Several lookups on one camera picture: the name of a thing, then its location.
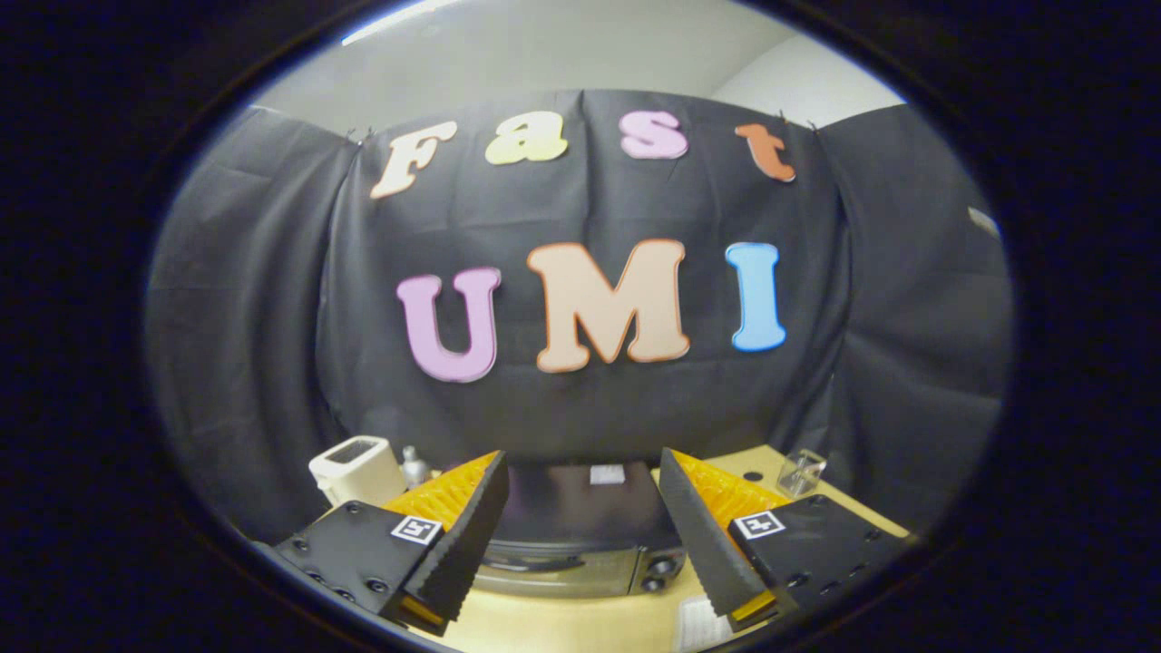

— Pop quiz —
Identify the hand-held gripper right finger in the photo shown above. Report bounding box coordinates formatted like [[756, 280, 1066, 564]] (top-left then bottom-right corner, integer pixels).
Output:
[[658, 447, 913, 633]]

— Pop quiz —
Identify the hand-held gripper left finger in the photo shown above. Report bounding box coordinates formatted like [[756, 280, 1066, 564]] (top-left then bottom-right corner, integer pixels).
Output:
[[272, 451, 511, 636]]

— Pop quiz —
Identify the black toaster oven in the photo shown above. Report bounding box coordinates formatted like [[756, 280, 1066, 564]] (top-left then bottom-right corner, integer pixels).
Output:
[[472, 463, 695, 599]]

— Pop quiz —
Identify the white plastic tray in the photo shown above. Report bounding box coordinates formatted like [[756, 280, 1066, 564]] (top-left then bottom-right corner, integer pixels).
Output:
[[676, 594, 737, 650]]

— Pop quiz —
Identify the small mesh utensil holder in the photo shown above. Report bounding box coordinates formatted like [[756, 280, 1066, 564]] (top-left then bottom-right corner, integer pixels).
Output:
[[776, 448, 828, 499]]

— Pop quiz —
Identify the white plastic appliance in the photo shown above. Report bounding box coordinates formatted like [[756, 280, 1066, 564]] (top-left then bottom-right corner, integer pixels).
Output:
[[308, 435, 407, 509]]

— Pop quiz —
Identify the black backdrop cloth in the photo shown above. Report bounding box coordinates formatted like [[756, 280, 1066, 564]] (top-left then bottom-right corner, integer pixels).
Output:
[[145, 88, 1015, 545]]

